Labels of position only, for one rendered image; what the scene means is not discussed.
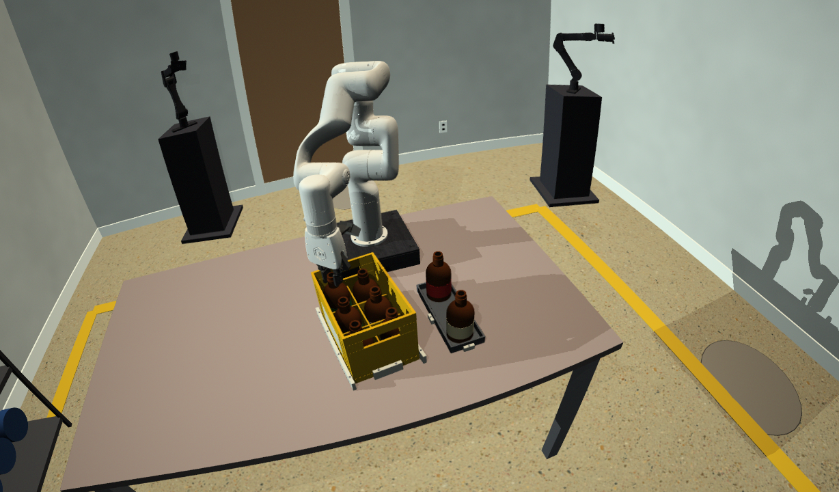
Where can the brown bottle with red label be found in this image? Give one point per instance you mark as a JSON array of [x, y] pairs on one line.
[[438, 279]]

